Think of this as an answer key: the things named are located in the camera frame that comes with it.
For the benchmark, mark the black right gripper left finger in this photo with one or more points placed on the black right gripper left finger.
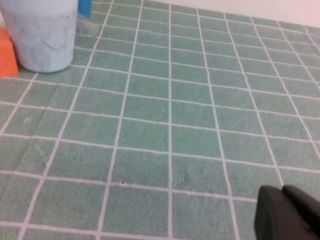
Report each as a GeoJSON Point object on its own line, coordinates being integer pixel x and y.
{"type": "Point", "coordinates": [275, 217]}

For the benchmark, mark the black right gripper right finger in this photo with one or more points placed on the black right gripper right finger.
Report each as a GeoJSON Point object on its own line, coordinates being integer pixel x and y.
{"type": "Point", "coordinates": [307, 207]}

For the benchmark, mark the light blue plastic cup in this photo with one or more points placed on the light blue plastic cup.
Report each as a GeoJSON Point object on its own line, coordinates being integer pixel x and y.
{"type": "Point", "coordinates": [42, 35]}

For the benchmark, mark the green white-grid tablecloth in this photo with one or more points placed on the green white-grid tablecloth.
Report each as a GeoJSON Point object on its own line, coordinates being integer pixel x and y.
{"type": "Point", "coordinates": [175, 125]}

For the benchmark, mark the clear plastic cone base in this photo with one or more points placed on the clear plastic cone base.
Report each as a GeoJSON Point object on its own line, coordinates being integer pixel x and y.
{"type": "Point", "coordinates": [87, 26]}

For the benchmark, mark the blue rolled paper cone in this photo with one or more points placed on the blue rolled paper cone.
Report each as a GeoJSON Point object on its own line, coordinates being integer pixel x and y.
{"type": "Point", "coordinates": [85, 7]}

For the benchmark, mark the orange foam cube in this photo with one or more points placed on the orange foam cube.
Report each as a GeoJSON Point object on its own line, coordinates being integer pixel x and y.
{"type": "Point", "coordinates": [7, 55]}

